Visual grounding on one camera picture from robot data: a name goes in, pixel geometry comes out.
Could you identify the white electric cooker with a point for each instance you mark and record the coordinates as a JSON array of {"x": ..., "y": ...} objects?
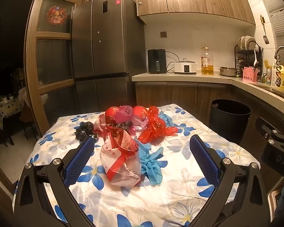
[{"x": 184, "y": 67}]

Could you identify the black plastic bag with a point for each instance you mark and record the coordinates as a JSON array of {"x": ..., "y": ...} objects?
[
  {"x": 123, "y": 124},
  {"x": 84, "y": 130}
]

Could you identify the red paper cup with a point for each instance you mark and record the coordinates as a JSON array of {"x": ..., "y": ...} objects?
[
  {"x": 111, "y": 112},
  {"x": 139, "y": 113}
]

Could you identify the pink plastic bag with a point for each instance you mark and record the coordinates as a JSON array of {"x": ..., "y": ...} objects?
[{"x": 124, "y": 114}]

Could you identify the black dish rack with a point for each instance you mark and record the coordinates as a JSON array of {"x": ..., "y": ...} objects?
[{"x": 241, "y": 60}]

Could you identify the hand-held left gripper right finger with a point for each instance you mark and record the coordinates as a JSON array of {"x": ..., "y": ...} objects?
[{"x": 203, "y": 158}]

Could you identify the large red white printed bag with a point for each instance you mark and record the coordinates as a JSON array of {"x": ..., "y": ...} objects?
[{"x": 118, "y": 153}]

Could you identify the cooking oil bottle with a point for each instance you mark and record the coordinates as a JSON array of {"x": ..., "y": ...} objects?
[{"x": 207, "y": 69}]

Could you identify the wooden glass door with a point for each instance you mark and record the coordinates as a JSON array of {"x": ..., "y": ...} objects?
[{"x": 32, "y": 75}]

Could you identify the purple rubber glove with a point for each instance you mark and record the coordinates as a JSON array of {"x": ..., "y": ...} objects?
[{"x": 142, "y": 124}]

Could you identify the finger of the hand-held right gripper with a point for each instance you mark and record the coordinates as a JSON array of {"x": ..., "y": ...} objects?
[{"x": 267, "y": 132}]

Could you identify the white plates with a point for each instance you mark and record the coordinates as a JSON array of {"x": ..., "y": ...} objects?
[{"x": 247, "y": 41}]

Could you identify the red plastic bag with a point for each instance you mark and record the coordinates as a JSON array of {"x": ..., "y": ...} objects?
[{"x": 156, "y": 127}]

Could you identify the yellow scrubber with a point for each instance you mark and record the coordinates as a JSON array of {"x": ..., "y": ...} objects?
[{"x": 267, "y": 64}]

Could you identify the wooden kitchen counter cabinet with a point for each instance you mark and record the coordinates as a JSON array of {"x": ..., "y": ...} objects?
[{"x": 179, "y": 94}]

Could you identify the black air fryer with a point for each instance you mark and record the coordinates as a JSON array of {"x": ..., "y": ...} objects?
[{"x": 157, "y": 60}]

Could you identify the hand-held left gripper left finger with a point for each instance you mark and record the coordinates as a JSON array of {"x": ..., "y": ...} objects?
[{"x": 81, "y": 160}]

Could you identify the silver drink can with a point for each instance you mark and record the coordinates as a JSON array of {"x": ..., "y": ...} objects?
[{"x": 268, "y": 78}]

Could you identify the hanging metal spatula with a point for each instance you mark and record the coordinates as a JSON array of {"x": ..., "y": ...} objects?
[{"x": 266, "y": 39}]

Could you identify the white bottle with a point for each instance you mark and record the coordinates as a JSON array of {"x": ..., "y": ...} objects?
[{"x": 274, "y": 73}]

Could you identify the dark wall socket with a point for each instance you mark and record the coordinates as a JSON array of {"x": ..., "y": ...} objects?
[{"x": 163, "y": 34}]

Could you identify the steel basin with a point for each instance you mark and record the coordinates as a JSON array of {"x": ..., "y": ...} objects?
[{"x": 228, "y": 72}]

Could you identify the pink utensil holder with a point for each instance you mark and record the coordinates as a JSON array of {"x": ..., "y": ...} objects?
[{"x": 249, "y": 76}]

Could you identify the wooden wall cabinet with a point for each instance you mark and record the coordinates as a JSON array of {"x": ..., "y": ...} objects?
[{"x": 191, "y": 2}]

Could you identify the blue floral tablecloth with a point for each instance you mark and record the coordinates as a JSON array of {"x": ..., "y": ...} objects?
[{"x": 170, "y": 194}]

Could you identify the dark grey refrigerator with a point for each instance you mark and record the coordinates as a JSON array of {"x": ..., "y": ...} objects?
[{"x": 108, "y": 52}]

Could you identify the red round door decoration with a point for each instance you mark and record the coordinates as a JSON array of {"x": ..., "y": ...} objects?
[{"x": 56, "y": 15}]

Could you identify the chrome kitchen faucet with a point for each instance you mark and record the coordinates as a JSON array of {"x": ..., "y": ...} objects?
[{"x": 278, "y": 75}]

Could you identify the steel sink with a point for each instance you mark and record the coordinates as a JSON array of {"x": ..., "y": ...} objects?
[{"x": 277, "y": 92}]

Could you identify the dotted cloth dining table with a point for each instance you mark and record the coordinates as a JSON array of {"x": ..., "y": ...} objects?
[{"x": 7, "y": 108}]

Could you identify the black trash bin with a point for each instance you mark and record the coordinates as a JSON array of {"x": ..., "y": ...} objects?
[{"x": 229, "y": 125}]

